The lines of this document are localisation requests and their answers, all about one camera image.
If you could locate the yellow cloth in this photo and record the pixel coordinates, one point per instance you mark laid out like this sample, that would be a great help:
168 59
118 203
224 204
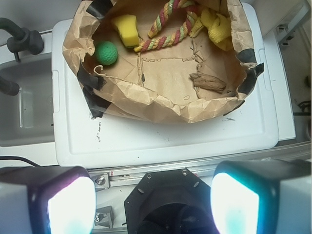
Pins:
218 27

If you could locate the white plastic tray lid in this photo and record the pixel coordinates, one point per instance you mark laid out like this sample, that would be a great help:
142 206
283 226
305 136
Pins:
111 141

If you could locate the brown wood chip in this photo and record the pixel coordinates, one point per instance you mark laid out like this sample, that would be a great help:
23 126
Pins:
208 82

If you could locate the yellow sponge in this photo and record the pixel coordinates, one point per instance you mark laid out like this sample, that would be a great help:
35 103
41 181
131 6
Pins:
126 26

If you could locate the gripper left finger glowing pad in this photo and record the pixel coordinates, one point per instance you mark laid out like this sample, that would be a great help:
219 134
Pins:
46 200

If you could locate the metal corner bracket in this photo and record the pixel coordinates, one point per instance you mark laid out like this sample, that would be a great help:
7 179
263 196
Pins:
104 217

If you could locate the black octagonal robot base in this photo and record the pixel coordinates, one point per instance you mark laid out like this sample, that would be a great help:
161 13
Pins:
170 202

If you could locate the green dimpled ball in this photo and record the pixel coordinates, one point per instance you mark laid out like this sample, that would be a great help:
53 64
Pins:
106 53

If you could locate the multicolour twisted rope toy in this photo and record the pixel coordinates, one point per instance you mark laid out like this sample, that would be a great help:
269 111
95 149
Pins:
172 25

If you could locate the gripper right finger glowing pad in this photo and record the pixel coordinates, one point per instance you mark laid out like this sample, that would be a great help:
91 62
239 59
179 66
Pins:
262 197

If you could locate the brown paper bag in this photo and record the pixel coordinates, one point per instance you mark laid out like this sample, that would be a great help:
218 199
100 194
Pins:
155 85

